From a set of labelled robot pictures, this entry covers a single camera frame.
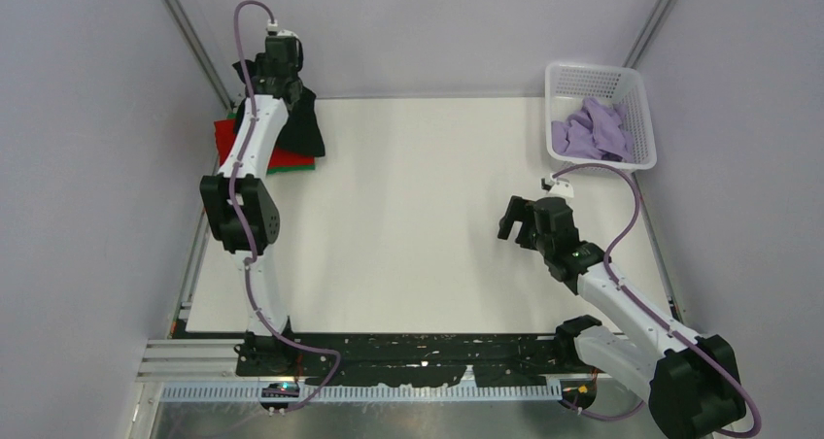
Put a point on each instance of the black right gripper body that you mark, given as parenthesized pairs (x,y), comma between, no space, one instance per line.
(542,241)

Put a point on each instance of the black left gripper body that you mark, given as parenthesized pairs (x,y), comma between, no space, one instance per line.
(260,71)

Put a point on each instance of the black t shirt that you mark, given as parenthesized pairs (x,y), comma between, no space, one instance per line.
(301,134)

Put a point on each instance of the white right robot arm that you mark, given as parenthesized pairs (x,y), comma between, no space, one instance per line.
(686,380)

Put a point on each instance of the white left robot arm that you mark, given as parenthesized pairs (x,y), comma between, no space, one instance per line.
(241,213)

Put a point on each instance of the green folded t shirt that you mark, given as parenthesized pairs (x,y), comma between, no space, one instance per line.
(296,168)

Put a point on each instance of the purple crumpled t shirt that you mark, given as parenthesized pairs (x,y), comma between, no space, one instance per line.
(595,131)

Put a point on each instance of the white plastic basket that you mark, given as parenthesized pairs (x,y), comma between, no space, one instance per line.
(567,84)

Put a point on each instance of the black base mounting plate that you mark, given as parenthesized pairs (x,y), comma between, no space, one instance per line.
(417,360)

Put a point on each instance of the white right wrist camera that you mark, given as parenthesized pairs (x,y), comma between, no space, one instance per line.
(557,187)

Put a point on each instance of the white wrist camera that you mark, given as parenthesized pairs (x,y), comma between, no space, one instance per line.
(274,29)
(557,187)

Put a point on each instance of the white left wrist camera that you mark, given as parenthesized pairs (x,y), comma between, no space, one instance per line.
(274,29)

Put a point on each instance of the left aluminium corner post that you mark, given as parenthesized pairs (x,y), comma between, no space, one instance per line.
(180,17)

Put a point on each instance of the aluminium corner post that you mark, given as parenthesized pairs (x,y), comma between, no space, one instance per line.
(650,29)
(180,17)

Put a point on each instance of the right aluminium corner post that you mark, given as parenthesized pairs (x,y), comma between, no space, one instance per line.
(650,29)

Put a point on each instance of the aluminium frame rail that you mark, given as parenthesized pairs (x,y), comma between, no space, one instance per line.
(202,359)

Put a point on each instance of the white slotted cable duct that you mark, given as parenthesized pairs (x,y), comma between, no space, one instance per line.
(269,393)

